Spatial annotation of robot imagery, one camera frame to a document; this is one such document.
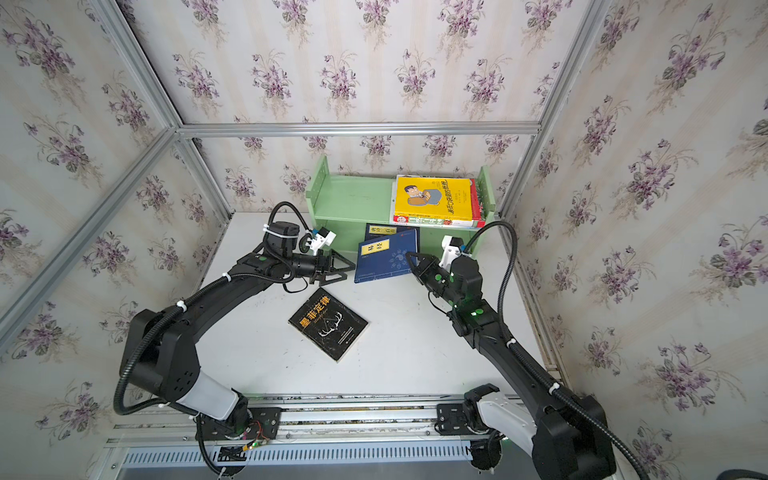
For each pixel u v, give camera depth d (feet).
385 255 2.66
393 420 2.45
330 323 2.91
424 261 2.30
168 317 1.46
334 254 2.35
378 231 3.22
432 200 2.63
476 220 2.57
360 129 3.35
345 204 2.83
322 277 2.36
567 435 1.29
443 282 2.14
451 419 2.40
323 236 2.51
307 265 2.35
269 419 2.40
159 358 1.41
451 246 2.31
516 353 1.60
